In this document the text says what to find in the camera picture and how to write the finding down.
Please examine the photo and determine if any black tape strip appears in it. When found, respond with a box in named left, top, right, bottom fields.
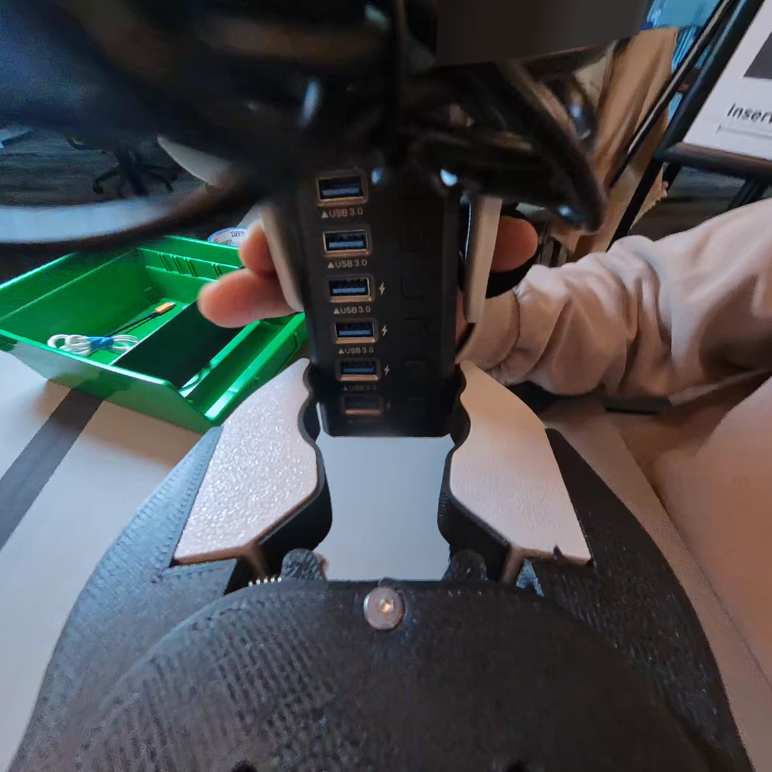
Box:
left=0, top=389, right=105, bottom=546

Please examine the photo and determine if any green plastic bin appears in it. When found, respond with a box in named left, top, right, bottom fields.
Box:
left=0, top=235, right=310, bottom=434

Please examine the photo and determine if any black bin divider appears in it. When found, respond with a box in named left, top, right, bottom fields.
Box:
left=113, top=300, right=257, bottom=388

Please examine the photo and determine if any black metal stand frame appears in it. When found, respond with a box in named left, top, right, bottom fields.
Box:
left=603, top=0, right=772, bottom=209

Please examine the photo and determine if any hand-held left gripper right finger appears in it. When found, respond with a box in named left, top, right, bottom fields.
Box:
left=436, top=361, right=593, bottom=581

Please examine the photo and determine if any black office chair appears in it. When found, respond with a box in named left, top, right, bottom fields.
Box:
left=66, top=129, right=182, bottom=197

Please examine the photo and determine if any black multi-port usb hub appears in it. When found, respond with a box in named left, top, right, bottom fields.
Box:
left=294, top=166, right=468, bottom=438

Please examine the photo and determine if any tan cloth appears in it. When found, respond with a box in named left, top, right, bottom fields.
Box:
left=573, top=27, right=679, bottom=254

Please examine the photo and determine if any thin cable with orange connector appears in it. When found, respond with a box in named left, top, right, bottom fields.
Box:
left=105, top=302, right=179, bottom=341

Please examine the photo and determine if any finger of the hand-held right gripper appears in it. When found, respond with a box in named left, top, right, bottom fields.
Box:
left=259, top=202, right=308, bottom=316
left=463, top=193, right=503, bottom=322

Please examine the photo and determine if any white printed sign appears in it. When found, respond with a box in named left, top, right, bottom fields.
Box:
left=682, top=0, right=772, bottom=164

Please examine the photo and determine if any person's right forearm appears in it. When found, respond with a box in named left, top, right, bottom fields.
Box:
left=464, top=199, right=772, bottom=402

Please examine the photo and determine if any person's right hand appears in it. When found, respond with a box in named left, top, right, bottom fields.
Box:
left=198, top=216, right=539, bottom=329

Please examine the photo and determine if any white coiled cable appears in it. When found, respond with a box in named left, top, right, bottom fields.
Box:
left=47, top=333, right=141, bottom=355

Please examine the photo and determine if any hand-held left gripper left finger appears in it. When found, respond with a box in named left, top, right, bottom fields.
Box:
left=170, top=360, right=334, bottom=575

